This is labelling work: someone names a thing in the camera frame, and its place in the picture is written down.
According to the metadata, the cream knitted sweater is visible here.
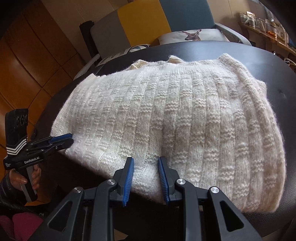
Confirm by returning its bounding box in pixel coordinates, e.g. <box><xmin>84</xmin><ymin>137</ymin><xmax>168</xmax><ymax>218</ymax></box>
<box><xmin>51</xmin><ymin>54</ymin><xmax>286</xmax><ymax>212</ymax></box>

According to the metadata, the person's left hand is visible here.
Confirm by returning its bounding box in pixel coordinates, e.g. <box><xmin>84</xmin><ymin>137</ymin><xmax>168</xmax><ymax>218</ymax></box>
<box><xmin>9</xmin><ymin>164</ymin><xmax>41</xmax><ymax>191</ymax></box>

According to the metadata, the black padded jacket sleeve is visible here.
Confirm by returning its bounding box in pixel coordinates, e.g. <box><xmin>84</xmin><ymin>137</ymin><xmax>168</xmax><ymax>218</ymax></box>
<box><xmin>0</xmin><ymin>174</ymin><xmax>27</xmax><ymax>217</ymax></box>

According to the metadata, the red cloth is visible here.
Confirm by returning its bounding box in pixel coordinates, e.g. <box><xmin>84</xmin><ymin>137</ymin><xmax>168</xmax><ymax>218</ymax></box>
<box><xmin>1</xmin><ymin>212</ymin><xmax>43</xmax><ymax>241</ymax></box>

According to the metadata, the colour block armchair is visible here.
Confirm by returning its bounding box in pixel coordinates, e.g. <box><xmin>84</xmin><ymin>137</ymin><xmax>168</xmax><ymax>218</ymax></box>
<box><xmin>76</xmin><ymin>1</ymin><xmax>250</xmax><ymax>78</ymax></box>

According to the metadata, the triangle pattern cushion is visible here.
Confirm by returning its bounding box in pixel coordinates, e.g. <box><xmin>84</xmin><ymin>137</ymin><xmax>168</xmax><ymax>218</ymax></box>
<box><xmin>96</xmin><ymin>44</ymin><xmax>150</xmax><ymax>67</ymax></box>

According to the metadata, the deer print cushion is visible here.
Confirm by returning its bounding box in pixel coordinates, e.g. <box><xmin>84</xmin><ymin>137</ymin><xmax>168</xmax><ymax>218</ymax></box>
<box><xmin>158</xmin><ymin>29</ymin><xmax>229</xmax><ymax>45</ymax></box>

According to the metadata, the wooden side table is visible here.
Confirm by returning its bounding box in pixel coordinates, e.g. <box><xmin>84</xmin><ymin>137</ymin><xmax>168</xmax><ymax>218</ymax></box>
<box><xmin>239</xmin><ymin>11</ymin><xmax>295</xmax><ymax>72</ymax></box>

